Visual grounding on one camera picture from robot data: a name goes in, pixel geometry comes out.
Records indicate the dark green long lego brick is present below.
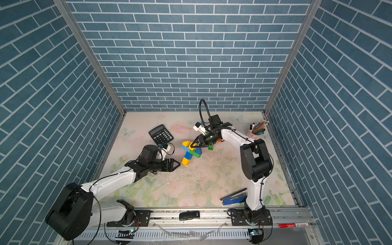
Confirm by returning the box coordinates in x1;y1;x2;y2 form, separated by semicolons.
190;151;202;158

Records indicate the blue black stapler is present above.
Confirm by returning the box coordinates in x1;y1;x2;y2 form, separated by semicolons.
220;188;247;206

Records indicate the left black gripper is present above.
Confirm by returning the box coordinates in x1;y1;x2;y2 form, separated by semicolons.
147;158;181;172

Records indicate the red marker pen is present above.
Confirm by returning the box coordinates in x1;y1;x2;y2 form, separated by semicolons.
278;222;310;229

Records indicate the black corrugated cable hose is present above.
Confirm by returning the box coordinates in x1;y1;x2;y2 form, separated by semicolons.
198;98;213;126

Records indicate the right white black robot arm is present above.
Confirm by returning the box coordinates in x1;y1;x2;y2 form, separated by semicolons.
192;115;274;226

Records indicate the coloured pencils bundle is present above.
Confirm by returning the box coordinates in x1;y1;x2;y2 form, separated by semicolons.
250;120;269;135

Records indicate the pink pencil cup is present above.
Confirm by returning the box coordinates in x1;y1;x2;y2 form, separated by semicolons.
247;131;260;140

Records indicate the light blue long lego brick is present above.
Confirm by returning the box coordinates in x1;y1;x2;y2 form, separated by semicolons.
181;145;191;152

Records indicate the black desk calculator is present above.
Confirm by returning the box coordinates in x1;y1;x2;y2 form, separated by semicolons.
149;124;174;146

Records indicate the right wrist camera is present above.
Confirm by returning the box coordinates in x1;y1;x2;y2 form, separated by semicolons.
193;122;209;135

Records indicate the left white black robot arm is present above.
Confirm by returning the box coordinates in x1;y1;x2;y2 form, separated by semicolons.
45;145;181;241

